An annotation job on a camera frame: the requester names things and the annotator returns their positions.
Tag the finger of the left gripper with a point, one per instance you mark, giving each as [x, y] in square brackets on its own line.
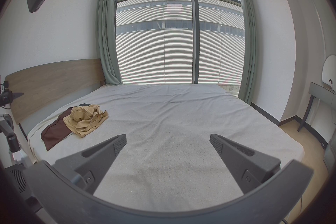
[16, 95]

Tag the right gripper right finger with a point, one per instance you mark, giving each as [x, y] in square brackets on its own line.
[236, 165]

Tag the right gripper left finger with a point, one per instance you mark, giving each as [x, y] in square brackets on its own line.
[105, 152]

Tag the tan shorts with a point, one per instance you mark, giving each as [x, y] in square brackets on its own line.
[86, 120]

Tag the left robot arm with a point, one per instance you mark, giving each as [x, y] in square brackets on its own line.
[11, 143]

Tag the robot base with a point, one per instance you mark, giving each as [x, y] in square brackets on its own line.
[18, 181]

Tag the black garment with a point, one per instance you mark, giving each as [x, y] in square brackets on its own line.
[84, 105]

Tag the brown shorts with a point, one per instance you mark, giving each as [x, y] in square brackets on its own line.
[53, 133]

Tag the bed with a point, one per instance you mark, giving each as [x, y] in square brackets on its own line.
[170, 112]

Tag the blue-green curtain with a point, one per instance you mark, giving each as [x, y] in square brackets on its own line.
[107, 34]
[248, 47]

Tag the grey small table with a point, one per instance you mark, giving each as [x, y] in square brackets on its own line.
[319, 90]

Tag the window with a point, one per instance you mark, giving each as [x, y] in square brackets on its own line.
[178, 47]

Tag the round white mirror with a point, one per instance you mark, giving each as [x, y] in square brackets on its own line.
[329, 68]

